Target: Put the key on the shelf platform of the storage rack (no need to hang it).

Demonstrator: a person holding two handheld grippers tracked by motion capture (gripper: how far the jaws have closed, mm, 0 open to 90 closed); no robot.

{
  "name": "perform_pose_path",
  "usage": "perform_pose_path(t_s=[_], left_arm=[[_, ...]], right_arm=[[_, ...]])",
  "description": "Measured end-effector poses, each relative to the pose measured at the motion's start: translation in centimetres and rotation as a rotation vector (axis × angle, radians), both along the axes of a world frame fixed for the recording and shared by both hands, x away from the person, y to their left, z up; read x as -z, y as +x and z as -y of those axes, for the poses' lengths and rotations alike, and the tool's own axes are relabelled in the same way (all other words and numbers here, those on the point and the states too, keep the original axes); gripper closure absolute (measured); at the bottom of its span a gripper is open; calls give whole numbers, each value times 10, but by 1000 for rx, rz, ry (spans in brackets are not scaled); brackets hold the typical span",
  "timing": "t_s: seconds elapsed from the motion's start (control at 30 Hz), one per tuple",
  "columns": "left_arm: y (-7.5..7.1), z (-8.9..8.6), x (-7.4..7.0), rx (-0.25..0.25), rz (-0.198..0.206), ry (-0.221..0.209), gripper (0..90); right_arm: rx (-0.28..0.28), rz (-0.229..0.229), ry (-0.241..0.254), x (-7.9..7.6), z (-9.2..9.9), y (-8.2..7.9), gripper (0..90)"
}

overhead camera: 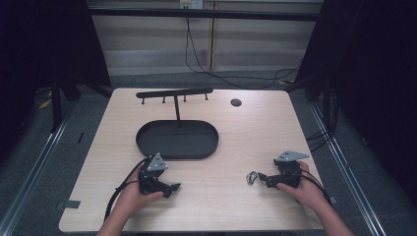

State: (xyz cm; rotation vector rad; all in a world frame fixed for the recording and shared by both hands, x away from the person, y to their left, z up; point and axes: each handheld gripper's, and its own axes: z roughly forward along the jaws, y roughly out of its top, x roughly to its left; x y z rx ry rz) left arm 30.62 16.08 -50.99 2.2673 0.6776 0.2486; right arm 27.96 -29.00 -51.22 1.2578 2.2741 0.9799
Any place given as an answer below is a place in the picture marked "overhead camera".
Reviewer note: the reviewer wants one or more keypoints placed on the white wall power outlet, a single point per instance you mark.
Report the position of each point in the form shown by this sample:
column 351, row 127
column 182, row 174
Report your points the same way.
column 191, row 4

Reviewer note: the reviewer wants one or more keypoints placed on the black horizontal frame bar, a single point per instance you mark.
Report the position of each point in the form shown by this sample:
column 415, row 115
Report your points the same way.
column 203, row 14

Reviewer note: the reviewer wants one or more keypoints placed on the black hook stand with tray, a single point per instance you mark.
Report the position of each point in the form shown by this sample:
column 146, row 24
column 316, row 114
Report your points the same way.
column 177, row 139

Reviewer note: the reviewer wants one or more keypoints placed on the black metal stand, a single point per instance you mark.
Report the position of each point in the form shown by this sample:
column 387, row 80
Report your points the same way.
column 56, row 105

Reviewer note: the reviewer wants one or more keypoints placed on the aluminium floor rail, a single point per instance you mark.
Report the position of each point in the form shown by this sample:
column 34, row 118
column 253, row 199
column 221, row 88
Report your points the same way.
column 29, row 183
column 350, row 183

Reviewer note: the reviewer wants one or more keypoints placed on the dark curtain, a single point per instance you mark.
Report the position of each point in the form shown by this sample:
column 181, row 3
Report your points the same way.
column 42, row 42
column 373, row 65

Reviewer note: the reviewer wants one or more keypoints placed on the person's right hand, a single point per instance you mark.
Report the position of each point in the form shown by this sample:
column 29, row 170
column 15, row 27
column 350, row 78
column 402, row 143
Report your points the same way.
column 308, row 191

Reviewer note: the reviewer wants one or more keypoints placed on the round black table grommet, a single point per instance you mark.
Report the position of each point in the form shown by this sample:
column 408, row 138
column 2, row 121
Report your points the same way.
column 236, row 102

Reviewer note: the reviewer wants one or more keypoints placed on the small black floor item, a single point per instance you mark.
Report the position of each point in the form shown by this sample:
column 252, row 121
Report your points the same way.
column 80, row 137

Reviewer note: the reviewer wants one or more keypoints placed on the yellow floor item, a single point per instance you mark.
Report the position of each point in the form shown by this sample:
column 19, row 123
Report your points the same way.
column 45, row 104

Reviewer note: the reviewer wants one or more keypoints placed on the person's left hand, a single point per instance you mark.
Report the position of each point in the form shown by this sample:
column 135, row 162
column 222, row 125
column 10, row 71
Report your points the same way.
column 132, row 196

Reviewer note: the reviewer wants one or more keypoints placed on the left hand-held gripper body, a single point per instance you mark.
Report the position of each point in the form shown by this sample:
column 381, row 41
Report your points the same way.
column 151, row 183

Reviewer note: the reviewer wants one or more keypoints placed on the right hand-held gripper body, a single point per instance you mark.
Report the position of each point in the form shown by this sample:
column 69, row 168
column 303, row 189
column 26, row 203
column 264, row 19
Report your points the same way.
column 290, row 173

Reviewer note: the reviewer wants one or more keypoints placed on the grey floor tape piece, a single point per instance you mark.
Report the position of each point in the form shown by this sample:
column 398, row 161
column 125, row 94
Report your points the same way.
column 69, row 204

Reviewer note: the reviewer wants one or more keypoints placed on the small grey tape piece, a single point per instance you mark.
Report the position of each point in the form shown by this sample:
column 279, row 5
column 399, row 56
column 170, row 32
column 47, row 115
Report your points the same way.
column 333, row 200

